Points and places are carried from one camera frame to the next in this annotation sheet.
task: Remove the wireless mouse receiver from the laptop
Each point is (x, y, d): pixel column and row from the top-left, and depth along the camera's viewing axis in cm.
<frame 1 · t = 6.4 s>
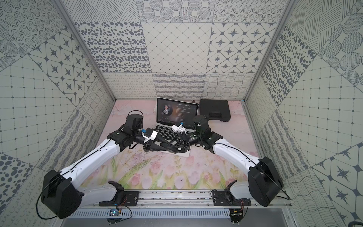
left hand: (168, 142, 66), fingers open
right hand: (169, 149, 65), fingers open
silver laptop: (170, 112, 102), point 11 cm above the table
black plastic tool case: (216, 109, 110), point 6 cm above the table

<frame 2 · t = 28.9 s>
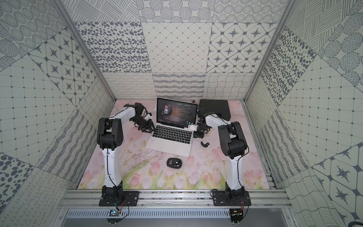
left hand: (152, 130, 100), fingers open
right hand: (197, 135, 99), fingers closed
black wireless mouse: (174, 162, 86), point 3 cm above the table
the other named things where they were.

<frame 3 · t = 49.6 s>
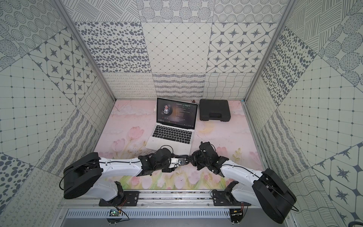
left hand: (176, 156, 84), fingers open
right hand: (186, 157, 83), fingers closed
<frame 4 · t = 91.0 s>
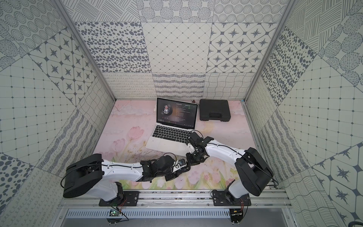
left hand: (180, 165, 82), fingers open
right hand: (190, 165, 82), fingers closed
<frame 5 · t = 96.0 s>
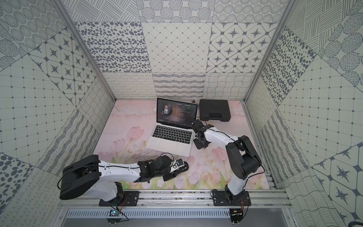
left hand: (178, 165, 82), fingers open
right hand: (203, 144, 91), fingers closed
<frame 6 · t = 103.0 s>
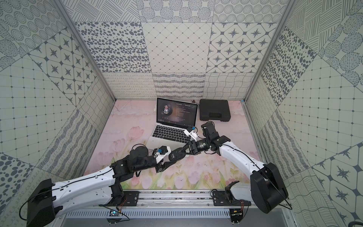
left hand: (173, 152, 72), fingers open
right hand: (181, 154, 72), fingers open
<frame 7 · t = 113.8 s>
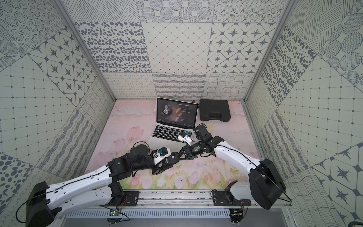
left hand: (170, 156, 72), fingers open
right hand: (177, 160, 71), fingers open
